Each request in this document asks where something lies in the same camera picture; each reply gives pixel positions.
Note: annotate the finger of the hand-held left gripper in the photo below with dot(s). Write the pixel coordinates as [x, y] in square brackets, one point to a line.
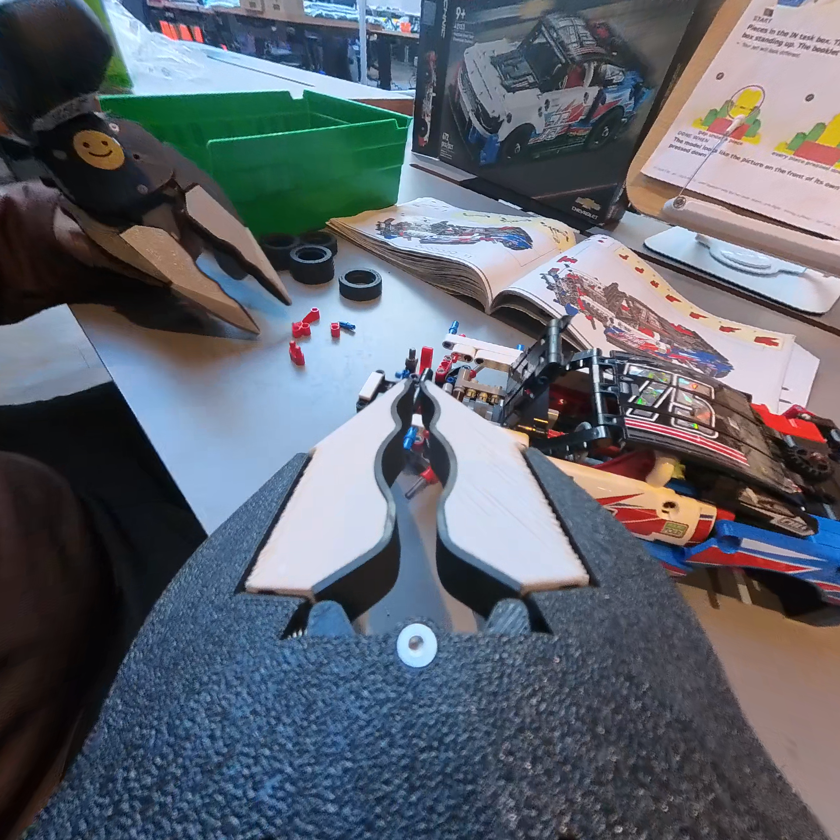
[177, 262]
[226, 229]

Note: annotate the printed instruction sheet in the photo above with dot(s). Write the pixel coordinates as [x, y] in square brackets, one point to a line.
[754, 79]

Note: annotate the green plastic bin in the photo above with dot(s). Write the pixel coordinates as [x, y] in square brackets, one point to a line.
[295, 184]

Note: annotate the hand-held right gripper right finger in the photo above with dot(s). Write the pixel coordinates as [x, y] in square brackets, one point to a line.
[505, 518]

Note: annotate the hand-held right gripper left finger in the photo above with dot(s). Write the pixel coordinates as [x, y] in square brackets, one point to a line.
[328, 512]

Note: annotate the white board stand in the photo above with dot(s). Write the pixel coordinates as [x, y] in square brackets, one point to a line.
[741, 256]

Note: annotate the black toy car box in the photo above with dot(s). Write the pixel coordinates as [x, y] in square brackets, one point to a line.
[472, 164]

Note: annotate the black rubber tyre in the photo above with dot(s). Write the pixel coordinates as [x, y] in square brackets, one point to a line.
[272, 259]
[312, 275]
[331, 246]
[361, 296]

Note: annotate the clear plastic bag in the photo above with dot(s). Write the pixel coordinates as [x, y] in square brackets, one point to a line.
[164, 59]

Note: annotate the red teardrop brick piece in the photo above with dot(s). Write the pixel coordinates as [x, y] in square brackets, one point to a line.
[296, 354]

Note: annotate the red double brick connector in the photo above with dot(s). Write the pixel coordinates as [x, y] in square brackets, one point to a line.
[300, 329]

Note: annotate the grey desk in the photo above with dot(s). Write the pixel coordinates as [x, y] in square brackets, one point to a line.
[216, 407]

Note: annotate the instruction sheet on stand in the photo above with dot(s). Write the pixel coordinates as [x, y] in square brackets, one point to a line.
[649, 164]

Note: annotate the storage shelving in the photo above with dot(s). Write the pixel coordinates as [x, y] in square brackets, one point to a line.
[295, 26]

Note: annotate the white table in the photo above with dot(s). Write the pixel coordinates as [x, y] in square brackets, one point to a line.
[262, 72]

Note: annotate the open instruction booklet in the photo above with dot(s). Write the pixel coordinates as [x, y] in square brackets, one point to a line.
[472, 262]

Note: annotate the person's brown shirt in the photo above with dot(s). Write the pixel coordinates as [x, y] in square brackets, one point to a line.
[39, 623]

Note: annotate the toy brick race car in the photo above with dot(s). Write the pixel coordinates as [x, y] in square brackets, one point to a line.
[682, 420]

